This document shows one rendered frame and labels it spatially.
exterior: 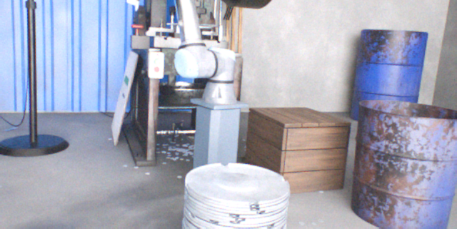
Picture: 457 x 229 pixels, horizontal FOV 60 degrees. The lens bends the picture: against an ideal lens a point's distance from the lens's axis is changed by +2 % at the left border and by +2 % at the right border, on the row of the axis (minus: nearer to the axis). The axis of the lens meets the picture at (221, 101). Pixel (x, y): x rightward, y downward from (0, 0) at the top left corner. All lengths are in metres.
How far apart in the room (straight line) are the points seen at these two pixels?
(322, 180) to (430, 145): 0.59
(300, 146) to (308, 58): 2.32
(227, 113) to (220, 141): 0.13
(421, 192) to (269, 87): 2.49
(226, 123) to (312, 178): 0.58
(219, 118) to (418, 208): 0.85
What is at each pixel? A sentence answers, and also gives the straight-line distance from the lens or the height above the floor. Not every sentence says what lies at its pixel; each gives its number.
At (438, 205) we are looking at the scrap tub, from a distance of 1.81.
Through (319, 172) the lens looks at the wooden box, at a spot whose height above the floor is 0.10.
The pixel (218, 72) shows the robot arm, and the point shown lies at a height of 0.58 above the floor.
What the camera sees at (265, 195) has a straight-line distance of 1.05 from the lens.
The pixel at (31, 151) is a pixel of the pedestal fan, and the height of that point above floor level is 0.03.
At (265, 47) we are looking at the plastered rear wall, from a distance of 3.92.
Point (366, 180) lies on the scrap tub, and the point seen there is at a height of 0.18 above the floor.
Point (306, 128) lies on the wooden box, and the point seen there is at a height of 0.33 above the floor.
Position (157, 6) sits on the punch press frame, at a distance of 2.60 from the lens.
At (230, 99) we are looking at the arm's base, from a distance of 1.67.
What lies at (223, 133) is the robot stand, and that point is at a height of 0.33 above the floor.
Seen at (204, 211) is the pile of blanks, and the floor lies 0.29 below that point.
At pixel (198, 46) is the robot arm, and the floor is 0.69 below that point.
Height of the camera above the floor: 0.73
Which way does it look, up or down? 9 degrees down
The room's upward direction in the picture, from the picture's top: 4 degrees clockwise
